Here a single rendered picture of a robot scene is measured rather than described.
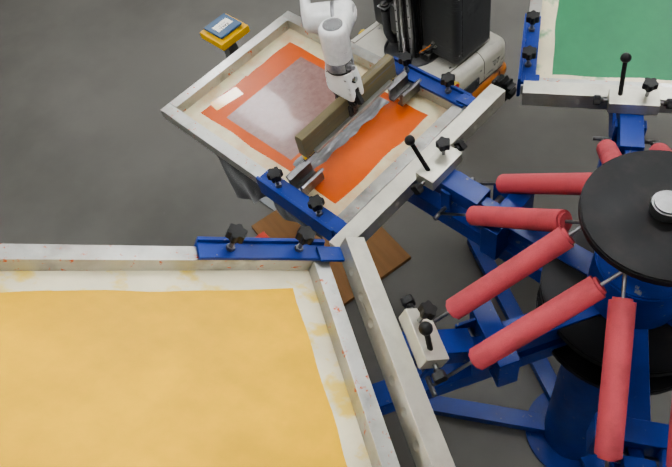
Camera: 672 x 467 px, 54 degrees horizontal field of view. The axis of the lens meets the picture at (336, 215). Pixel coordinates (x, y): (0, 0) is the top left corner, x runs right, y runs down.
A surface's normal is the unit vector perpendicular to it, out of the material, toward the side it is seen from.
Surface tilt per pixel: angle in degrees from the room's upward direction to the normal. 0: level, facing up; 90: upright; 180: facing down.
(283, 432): 32
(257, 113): 0
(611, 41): 0
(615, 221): 0
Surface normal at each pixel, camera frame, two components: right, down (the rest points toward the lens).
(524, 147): -0.15, -0.58
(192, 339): 0.37, -0.66
